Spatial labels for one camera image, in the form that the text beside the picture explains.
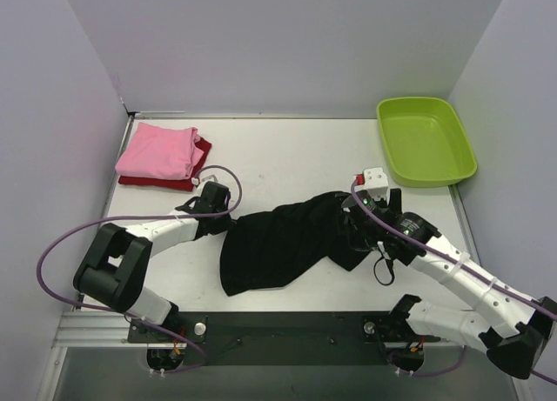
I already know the green plastic tray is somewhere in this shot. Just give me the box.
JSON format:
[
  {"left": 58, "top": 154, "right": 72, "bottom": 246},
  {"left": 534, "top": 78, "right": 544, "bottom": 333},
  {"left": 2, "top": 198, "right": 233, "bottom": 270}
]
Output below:
[{"left": 376, "top": 97, "right": 478, "bottom": 188}]

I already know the folded red t shirt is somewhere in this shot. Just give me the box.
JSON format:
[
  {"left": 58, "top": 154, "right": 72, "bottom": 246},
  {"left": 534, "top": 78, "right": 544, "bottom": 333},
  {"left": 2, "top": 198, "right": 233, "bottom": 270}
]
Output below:
[{"left": 117, "top": 136, "right": 213, "bottom": 193}]

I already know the aluminium rail frame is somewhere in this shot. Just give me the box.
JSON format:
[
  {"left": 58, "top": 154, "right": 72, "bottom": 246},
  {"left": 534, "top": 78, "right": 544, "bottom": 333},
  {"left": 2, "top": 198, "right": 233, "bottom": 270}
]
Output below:
[{"left": 52, "top": 311, "right": 130, "bottom": 348}]

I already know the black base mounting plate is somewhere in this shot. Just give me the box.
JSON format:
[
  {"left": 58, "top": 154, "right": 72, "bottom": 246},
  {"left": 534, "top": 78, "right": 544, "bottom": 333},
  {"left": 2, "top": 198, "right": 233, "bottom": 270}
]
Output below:
[{"left": 126, "top": 311, "right": 441, "bottom": 367}]

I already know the folded pink t shirt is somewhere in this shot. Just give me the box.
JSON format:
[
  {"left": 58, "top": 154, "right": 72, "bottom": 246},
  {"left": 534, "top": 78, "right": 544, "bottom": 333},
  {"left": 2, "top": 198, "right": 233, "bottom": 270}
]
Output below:
[{"left": 116, "top": 123, "right": 205, "bottom": 180}]

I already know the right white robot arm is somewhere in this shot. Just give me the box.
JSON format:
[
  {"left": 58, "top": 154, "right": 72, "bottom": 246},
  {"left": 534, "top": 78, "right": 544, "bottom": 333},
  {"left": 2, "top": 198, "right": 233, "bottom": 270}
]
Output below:
[{"left": 341, "top": 189, "right": 556, "bottom": 380}]

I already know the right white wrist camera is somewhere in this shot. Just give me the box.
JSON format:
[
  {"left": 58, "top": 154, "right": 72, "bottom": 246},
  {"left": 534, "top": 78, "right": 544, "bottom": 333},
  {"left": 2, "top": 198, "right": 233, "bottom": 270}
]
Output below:
[{"left": 355, "top": 167, "right": 389, "bottom": 194}]

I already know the black t shirt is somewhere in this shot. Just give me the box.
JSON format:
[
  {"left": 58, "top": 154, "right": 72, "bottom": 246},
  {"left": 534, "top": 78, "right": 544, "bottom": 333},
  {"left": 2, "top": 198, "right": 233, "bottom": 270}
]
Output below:
[{"left": 219, "top": 191, "right": 370, "bottom": 297}]

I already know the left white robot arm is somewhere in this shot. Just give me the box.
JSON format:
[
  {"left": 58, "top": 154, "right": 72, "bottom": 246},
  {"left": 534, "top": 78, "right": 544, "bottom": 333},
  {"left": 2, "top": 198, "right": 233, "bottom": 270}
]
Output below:
[{"left": 73, "top": 181, "right": 232, "bottom": 342}]

